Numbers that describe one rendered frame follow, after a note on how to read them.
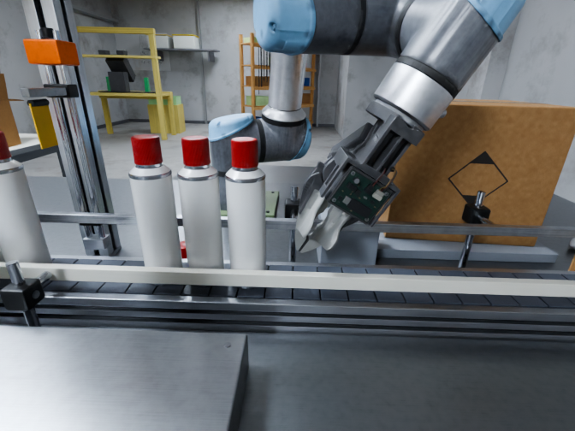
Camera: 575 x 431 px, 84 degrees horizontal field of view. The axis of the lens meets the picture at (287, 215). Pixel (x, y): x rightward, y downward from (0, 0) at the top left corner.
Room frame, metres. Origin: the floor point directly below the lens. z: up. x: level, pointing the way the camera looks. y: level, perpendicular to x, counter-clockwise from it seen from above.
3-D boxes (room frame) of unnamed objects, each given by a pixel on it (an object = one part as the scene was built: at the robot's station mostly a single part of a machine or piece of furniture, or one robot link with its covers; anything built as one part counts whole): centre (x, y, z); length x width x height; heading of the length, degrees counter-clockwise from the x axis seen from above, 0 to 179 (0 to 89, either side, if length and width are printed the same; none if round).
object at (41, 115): (0.42, 0.31, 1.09); 0.03 x 0.01 x 0.06; 179
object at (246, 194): (0.40, 0.06, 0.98); 0.05 x 0.05 x 0.20
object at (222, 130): (0.85, 0.14, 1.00); 0.13 x 0.12 x 0.14; 111
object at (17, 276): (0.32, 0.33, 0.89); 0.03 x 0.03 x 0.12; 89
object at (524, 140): (0.71, -0.37, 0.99); 0.30 x 0.24 x 0.27; 85
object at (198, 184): (0.40, 0.12, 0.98); 0.05 x 0.05 x 0.20
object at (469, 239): (0.47, -0.31, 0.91); 0.07 x 0.03 x 0.17; 179
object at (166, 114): (7.09, 3.19, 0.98); 1.51 x 1.40 x 1.95; 88
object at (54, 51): (0.46, 0.33, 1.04); 0.10 x 0.04 x 0.33; 179
